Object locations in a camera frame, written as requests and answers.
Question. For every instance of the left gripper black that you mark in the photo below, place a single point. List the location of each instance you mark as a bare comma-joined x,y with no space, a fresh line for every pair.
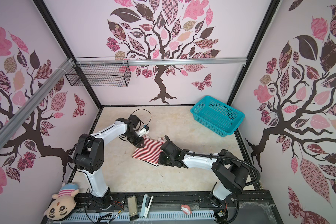
138,143

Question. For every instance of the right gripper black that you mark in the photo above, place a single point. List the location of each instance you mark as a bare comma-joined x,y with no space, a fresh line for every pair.
161,160

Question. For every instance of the red white striped tank top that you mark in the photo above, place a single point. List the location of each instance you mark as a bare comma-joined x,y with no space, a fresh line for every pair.
151,150

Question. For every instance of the black white striped tank top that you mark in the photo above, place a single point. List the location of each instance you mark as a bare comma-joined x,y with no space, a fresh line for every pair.
151,162

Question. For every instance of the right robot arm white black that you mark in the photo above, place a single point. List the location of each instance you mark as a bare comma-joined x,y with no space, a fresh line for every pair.
231,172

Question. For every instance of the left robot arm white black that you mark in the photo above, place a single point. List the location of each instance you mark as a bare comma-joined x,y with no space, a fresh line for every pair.
90,150

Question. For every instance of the white stapler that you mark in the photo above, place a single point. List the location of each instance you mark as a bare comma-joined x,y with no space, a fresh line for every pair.
146,204

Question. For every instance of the red white teeth toy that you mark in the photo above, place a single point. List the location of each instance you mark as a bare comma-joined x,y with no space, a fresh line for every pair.
186,209

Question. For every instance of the silver rectangular block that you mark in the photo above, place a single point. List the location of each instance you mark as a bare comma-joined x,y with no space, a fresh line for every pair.
132,208

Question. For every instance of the teal plastic basket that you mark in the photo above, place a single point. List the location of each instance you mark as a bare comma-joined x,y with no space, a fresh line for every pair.
217,116

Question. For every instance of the plush doll head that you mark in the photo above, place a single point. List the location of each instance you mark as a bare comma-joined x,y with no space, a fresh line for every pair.
64,202

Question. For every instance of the black wire basket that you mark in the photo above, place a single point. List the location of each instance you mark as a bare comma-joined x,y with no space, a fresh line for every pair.
100,71

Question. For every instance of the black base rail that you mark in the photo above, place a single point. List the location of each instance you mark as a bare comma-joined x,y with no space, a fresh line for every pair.
119,200

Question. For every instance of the aluminium rail back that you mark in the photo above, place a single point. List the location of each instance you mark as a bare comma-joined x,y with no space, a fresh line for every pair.
234,60

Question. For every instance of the aluminium rail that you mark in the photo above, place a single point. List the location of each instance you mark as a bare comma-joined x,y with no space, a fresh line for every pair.
234,60
19,118

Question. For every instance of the aluminium rail left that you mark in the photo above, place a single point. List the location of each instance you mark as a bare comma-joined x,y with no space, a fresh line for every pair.
19,118

